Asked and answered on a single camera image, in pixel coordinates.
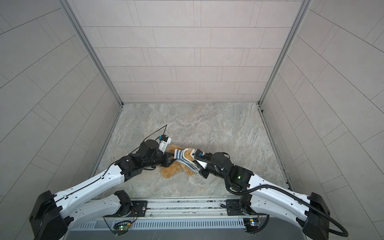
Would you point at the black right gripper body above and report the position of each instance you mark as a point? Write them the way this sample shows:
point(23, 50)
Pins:
point(202, 167)

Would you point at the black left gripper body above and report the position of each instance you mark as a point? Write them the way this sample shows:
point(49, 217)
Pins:
point(167, 159)

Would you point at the tan plush teddy bear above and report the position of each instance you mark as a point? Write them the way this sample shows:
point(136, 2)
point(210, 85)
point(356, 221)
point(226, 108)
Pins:
point(175, 167)

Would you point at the blue white striped knit sweater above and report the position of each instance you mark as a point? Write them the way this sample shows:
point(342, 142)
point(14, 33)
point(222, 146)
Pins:
point(187, 158)

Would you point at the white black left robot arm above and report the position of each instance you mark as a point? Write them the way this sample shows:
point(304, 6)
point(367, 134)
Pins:
point(52, 214)

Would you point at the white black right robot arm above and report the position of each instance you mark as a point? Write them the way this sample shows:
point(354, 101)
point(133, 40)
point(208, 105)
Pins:
point(259, 196)

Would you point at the white ventilation grille strip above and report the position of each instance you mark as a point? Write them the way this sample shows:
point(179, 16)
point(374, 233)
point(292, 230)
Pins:
point(167, 224)

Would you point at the right green circuit board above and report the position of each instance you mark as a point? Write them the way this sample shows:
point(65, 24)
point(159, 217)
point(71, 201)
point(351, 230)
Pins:
point(251, 225)

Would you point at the green circuit board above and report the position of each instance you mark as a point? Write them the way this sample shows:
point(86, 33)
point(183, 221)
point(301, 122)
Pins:
point(251, 225)
point(123, 226)

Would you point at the left green circuit board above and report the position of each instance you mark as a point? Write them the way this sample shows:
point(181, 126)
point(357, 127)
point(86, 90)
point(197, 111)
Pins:
point(123, 226)

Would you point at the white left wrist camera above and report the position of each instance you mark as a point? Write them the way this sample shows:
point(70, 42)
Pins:
point(164, 142)

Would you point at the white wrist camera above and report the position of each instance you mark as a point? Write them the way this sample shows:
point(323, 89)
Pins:
point(201, 159)
point(164, 142)

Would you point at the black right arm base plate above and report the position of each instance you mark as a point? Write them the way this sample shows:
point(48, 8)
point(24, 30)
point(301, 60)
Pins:
point(235, 207)

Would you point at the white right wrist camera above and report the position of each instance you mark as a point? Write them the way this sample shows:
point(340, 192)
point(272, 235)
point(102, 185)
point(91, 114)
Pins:
point(201, 159)

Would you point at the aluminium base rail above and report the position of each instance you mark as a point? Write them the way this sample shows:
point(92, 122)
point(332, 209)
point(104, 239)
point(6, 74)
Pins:
point(210, 207)

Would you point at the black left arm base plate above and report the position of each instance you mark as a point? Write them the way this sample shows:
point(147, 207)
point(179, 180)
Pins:
point(135, 209)

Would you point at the aluminium left corner post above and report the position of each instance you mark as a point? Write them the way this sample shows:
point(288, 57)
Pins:
point(69, 13)

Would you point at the aluminium corner post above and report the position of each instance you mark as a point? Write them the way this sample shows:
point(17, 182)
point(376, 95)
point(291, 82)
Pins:
point(69, 13)
point(290, 38)

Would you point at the aluminium right corner post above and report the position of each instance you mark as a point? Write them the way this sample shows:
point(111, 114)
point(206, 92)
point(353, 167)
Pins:
point(290, 38)

